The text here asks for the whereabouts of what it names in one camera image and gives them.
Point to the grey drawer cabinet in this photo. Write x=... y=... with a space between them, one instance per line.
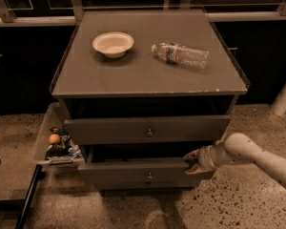
x=139 y=84

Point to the grey bottom drawer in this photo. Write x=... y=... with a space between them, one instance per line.
x=144 y=185

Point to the black metal bar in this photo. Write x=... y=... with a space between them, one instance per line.
x=28 y=198

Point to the clear plastic water bottle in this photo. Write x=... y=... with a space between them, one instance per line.
x=173 y=53

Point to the orange fruit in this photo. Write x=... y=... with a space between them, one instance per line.
x=54 y=139

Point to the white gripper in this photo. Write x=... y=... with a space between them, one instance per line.
x=207 y=157

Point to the grey drawer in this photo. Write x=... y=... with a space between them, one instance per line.
x=144 y=185
x=143 y=162
x=87 y=131

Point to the small plastic bottle in bin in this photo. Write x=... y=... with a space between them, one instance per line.
x=74 y=151

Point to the clear plastic storage bin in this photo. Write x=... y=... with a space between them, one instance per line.
x=47 y=154

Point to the white paper bowl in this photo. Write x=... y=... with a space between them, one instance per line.
x=113 y=44

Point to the grey top drawer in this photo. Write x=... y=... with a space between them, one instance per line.
x=87 y=131

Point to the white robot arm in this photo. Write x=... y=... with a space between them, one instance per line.
x=237 y=148

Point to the white post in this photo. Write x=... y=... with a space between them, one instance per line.
x=279 y=105

